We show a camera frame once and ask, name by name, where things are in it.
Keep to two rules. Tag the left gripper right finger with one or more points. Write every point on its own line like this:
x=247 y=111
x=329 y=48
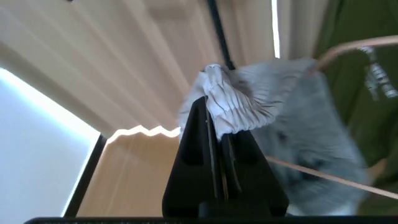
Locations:
x=252 y=180

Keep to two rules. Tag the pink clothes hanger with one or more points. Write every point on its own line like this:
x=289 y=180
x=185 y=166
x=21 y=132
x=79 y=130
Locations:
x=326 y=176

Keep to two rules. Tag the pale grey shorts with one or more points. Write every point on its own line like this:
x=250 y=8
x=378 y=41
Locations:
x=311 y=130

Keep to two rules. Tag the window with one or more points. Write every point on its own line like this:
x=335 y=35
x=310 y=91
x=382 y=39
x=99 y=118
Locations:
x=37 y=155

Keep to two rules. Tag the black clothes rack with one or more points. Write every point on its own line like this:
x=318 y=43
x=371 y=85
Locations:
x=220 y=34

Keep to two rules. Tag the green long-sleeved shirt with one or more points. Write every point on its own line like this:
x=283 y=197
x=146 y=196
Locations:
x=357 y=124

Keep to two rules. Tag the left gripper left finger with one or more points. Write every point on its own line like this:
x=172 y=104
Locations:
x=192 y=177

